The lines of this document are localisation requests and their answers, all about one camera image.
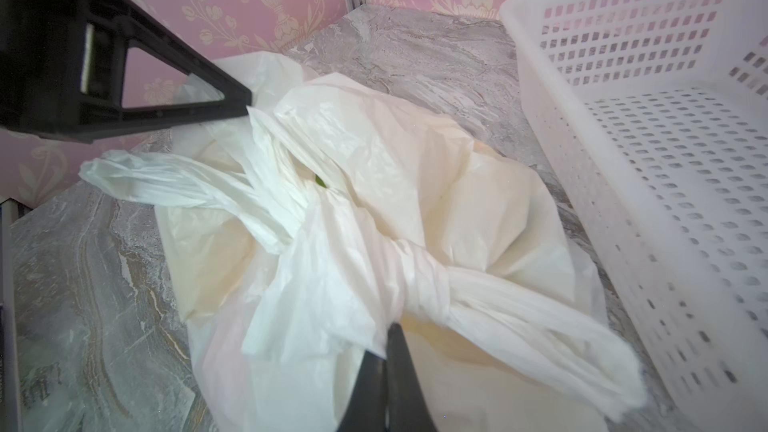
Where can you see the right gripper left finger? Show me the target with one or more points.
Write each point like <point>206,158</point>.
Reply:
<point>367,407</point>

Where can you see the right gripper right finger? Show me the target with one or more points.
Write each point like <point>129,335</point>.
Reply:
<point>407,408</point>

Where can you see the white plastic bag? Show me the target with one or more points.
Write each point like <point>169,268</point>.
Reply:
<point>297,234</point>

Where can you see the white plastic basket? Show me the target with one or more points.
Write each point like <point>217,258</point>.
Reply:
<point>653,116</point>

